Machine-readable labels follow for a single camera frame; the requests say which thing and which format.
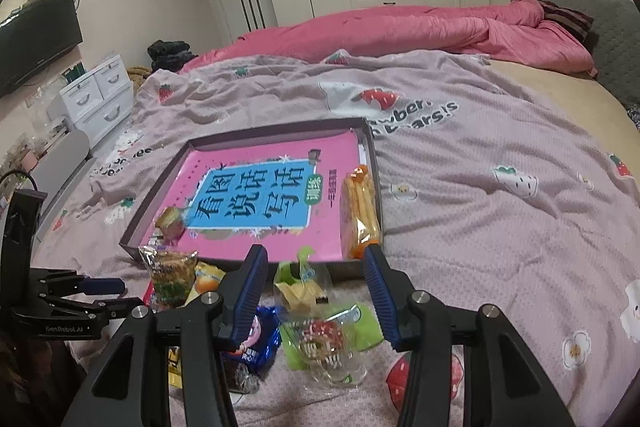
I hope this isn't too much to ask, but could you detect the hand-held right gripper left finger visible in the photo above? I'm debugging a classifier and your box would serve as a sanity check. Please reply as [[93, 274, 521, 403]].
[[60, 244, 271, 427]]

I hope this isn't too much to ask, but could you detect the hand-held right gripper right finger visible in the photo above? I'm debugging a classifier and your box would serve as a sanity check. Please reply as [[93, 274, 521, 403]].
[[362, 246, 576, 427]]

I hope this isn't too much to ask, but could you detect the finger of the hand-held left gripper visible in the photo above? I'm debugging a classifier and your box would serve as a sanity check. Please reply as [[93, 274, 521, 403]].
[[75, 276, 127, 297], [92, 297, 147, 324]]

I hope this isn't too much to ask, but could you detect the green clear packet yellow snack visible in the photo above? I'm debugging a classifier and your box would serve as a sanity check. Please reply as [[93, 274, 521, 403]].
[[272, 247, 333, 315]]

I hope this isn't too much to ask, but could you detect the green pea snack packet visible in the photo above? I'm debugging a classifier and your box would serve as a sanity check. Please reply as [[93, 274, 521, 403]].
[[137, 244, 200, 310]]

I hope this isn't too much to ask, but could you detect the green clear packet red snack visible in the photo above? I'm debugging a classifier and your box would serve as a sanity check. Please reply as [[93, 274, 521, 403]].
[[279, 302, 383, 388]]

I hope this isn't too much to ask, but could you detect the orange wafer stick pack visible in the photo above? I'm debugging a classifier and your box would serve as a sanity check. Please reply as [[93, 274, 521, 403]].
[[339, 164, 383, 260]]

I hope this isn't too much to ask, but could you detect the pink box with blue label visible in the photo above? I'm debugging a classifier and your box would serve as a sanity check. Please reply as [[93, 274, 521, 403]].
[[119, 117, 385, 275]]

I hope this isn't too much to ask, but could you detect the person's left forearm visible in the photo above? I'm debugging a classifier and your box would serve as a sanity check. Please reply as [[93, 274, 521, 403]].
[[0, 332, 88, 427]]

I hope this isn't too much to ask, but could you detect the blue snack packet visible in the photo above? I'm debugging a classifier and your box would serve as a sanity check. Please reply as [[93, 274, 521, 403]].
[[220, 304, 283, 375]]

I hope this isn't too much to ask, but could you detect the orange snack packet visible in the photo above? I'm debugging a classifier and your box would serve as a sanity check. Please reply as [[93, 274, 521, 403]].
[[192, 261, 227, 303]]

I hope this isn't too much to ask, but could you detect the dark foil snack packet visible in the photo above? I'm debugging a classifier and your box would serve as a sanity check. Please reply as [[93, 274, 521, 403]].
[[222, 357, 261, 395]]

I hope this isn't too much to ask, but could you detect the small yellow red snack packet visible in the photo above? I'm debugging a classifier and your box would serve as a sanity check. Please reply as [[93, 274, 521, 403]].
[[154, 206, 193, 240]]

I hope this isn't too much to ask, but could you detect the pink strawberry printed blanket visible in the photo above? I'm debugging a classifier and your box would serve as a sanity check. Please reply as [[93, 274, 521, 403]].
[[30, 49, 640, 427]]

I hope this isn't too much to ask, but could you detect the pink picture book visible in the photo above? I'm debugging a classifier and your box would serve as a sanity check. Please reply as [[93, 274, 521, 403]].
[[137, 129, 368, 264]]

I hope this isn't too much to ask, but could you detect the white drawer unit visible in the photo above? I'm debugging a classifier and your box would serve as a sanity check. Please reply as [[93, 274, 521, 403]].
[[47, 54, 136, 148]]

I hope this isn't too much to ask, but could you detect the tan fuzzy cloth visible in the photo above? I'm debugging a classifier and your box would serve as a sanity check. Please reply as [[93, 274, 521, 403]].
[[125, 66, 153, 88]]

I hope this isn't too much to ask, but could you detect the black flat television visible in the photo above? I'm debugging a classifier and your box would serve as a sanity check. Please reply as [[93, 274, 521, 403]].
[[0, 0, 84, 98]]

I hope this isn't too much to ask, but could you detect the black clothes pile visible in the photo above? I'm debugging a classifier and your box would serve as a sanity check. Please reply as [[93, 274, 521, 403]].
[[147, 39, 198, 72]]

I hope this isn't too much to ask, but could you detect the beige bed sheet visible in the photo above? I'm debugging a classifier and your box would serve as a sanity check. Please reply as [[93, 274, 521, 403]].
[[487, 57, 633, 148]]

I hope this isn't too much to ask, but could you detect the pink duvet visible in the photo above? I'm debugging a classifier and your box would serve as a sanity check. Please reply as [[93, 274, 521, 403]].
[[177, 0, 598, 80]]

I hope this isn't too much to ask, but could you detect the dark striped pillow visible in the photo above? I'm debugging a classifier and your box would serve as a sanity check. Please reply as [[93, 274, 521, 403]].
[[537, 2, 596, 42]]

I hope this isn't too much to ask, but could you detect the grey quilted headboard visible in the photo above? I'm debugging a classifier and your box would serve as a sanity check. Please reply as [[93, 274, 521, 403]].
[[510, 0, 640, 118]]

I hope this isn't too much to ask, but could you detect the black cable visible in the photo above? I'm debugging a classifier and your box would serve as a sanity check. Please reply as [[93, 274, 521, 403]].
[[0, 171, 40, 194]]

